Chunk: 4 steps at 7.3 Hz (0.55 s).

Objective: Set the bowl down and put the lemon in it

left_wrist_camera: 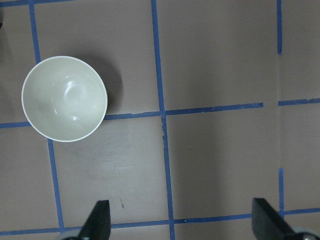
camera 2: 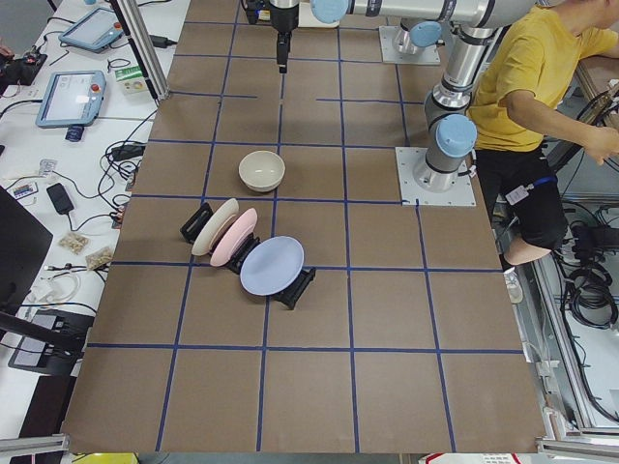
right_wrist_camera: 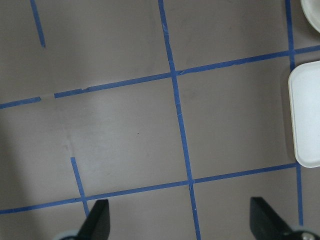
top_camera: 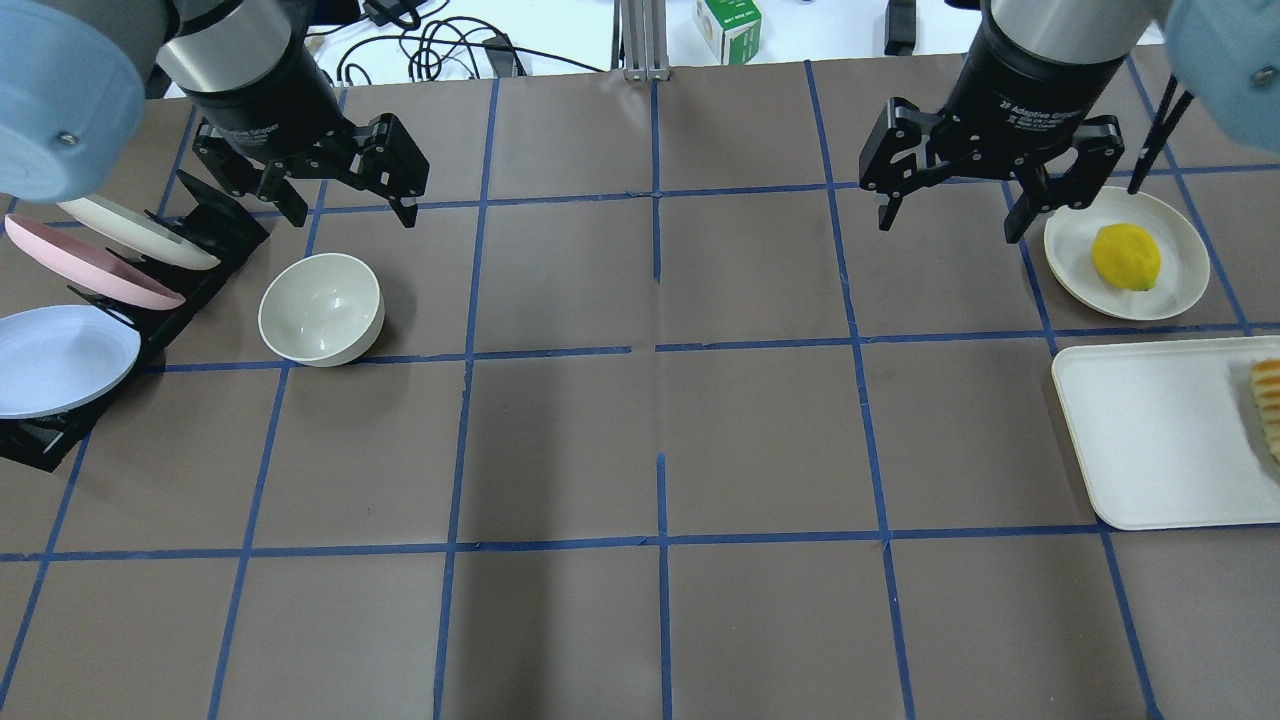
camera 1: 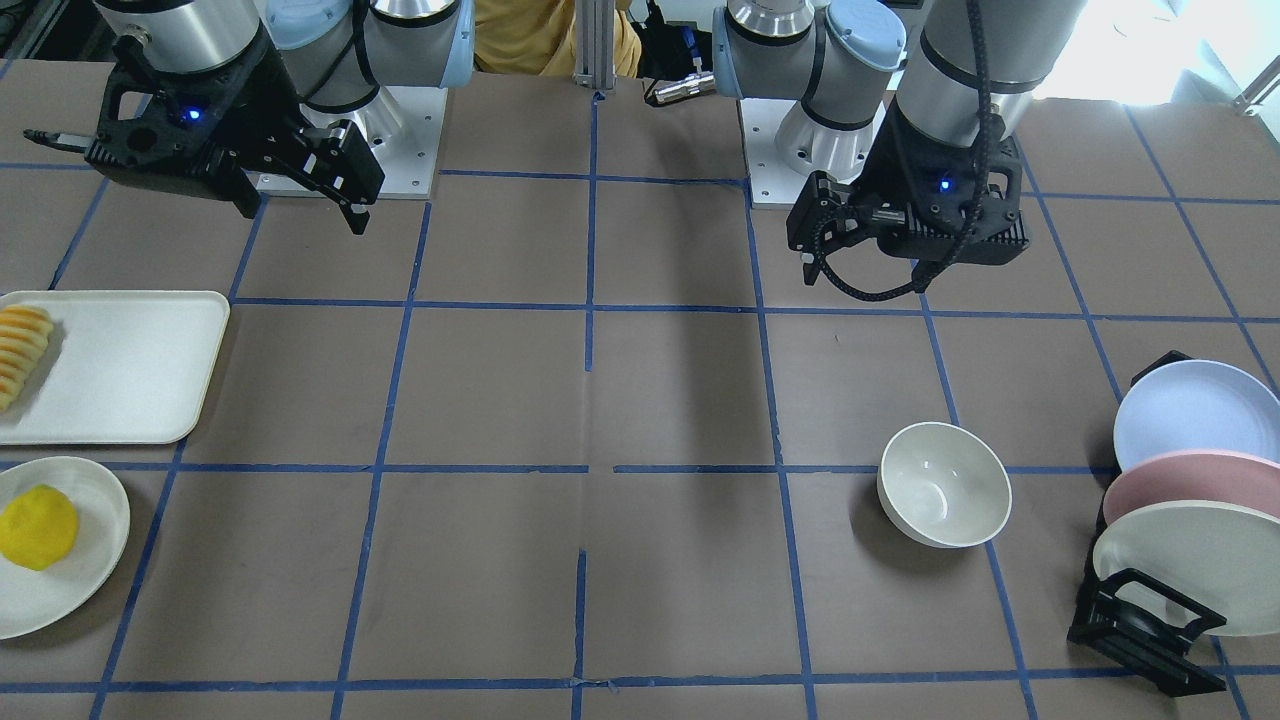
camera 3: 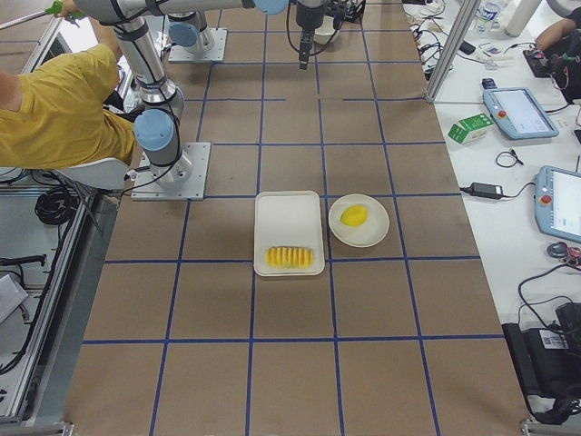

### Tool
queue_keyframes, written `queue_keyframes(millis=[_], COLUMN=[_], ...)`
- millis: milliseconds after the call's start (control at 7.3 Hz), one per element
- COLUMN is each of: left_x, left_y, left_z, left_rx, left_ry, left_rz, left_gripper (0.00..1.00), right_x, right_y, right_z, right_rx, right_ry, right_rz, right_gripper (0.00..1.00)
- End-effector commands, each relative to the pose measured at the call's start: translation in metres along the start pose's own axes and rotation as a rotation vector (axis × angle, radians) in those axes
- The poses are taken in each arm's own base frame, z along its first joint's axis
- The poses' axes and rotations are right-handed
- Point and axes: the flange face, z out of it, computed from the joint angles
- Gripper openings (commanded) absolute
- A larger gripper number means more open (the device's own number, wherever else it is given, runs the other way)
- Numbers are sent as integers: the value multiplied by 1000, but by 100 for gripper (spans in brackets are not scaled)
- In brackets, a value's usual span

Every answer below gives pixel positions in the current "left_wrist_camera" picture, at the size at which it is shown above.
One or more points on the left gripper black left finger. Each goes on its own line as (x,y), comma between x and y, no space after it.
(98,224)

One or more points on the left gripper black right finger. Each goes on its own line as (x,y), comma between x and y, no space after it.
(267,224)

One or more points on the small white bowl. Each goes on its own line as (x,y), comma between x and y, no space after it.
(64,99)

